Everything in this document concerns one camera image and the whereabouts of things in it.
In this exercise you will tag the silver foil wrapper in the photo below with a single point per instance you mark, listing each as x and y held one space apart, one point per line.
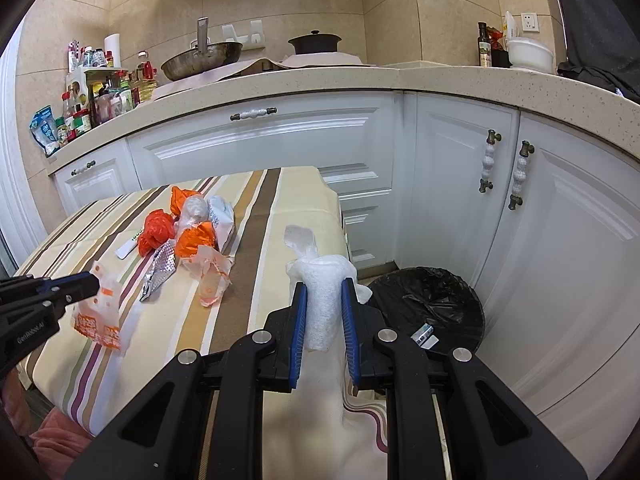
157 275

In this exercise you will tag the beige stove cover cloth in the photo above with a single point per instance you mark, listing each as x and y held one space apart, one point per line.
225 74

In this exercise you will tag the blue snack packet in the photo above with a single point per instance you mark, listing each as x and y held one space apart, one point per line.
44 130

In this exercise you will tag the white lidded pot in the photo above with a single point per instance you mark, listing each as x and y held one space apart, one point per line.
530 55

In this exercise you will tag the white door frame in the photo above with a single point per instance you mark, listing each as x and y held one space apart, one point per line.
20 170

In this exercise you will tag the white printed paper wrapper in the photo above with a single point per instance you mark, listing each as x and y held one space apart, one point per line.
222 220

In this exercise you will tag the white spice rack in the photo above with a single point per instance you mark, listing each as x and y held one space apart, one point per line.
100 76

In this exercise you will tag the white kitchen cabinet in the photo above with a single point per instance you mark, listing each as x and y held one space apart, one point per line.
300 140

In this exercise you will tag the white wall outlet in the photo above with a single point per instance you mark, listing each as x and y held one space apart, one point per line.
529 21

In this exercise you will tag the white green paper strip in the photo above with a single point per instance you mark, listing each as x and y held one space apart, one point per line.
127 247

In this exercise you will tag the pink fleece clothing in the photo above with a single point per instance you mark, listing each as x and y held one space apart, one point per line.
55 432

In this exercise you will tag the bin with black liner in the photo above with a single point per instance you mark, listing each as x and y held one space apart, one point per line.
450 300

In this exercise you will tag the black cloth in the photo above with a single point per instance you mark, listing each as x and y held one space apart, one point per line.
595 20

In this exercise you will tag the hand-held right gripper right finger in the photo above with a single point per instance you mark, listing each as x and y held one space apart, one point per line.
350 330

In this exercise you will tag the dark glass bottle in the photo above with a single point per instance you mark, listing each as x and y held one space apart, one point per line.
483 50

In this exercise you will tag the clear plastic film piece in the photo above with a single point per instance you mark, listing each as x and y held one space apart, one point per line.
300 240

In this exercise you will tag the white orange printed plastic bag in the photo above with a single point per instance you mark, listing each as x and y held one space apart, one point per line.
212 275
100 315

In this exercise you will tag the small blue white packet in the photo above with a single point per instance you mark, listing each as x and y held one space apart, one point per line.
425 336

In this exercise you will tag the white paper towel roll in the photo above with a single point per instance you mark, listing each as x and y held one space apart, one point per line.
112 50

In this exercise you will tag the white foam wrap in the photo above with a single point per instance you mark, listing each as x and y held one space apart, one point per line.
325 305

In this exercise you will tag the metal wok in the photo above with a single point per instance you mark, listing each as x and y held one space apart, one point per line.
200 62

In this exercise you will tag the small orange plastic bag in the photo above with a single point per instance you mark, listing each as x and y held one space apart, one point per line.
180 197

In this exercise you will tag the black lidded pot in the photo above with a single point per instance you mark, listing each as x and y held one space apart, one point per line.
315 44

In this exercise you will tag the red plastic bag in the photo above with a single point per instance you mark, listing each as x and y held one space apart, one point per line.
155 230

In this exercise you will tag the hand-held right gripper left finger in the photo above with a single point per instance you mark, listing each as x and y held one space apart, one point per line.
299 330

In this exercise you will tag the clear plastic bag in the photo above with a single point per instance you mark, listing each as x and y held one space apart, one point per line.
195 211

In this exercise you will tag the yellow cooking oil bottle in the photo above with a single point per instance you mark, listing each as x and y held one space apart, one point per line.
145 72

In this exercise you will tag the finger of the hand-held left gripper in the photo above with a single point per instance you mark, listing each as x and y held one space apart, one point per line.
77 286
42 286

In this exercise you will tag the group of condiment bottles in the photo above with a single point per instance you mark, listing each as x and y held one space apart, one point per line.
82 122

